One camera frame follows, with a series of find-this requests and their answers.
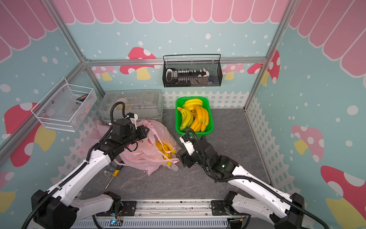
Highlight pink plastic bag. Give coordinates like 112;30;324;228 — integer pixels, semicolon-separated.
114;120;181;176

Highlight yellow banana bunch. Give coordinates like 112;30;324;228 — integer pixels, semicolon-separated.
155;142;178;167

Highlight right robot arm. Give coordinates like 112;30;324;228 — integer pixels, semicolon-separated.
177;134;329;229

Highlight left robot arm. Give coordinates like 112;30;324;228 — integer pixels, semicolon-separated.
22;102;150;229

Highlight pink plastic bags pile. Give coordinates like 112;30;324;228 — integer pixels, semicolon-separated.
77;120;110;158

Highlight clear plastic storage box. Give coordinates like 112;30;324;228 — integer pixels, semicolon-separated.
98;90;163;123

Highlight bananas in green basket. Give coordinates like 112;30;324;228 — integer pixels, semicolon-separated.
176;98;210;133

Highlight green plastic basket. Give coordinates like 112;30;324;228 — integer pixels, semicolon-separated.
175;96;214;136

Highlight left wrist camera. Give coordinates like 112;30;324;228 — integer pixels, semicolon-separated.
125;113;138;129

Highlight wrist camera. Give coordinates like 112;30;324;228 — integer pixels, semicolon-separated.
125;113;138;129
180;134;196;156

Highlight yellow handle screwdriver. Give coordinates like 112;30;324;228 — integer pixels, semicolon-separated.
105;169;120;189

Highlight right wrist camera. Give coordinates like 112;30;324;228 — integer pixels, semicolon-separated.
180;134;196;156

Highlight white wire mesh basket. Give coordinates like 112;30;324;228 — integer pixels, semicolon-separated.
31;79;97;132

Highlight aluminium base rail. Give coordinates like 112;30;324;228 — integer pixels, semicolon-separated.
72;199;250;229

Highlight black wire mesh basket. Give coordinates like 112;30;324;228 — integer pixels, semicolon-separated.
162;54;223;88

